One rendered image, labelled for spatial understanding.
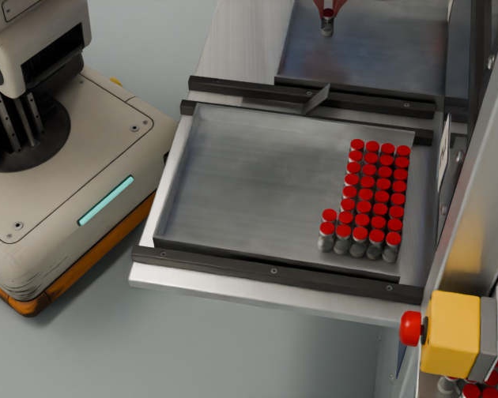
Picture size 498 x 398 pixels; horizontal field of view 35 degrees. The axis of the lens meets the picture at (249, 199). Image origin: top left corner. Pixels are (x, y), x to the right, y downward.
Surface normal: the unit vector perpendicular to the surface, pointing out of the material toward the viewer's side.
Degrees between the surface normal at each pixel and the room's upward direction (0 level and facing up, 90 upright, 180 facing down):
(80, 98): 0
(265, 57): 0
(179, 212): 0
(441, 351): 90
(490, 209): 90
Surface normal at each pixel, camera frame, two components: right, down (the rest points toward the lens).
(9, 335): -0.02, -0.60
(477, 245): -0.18, 0.79
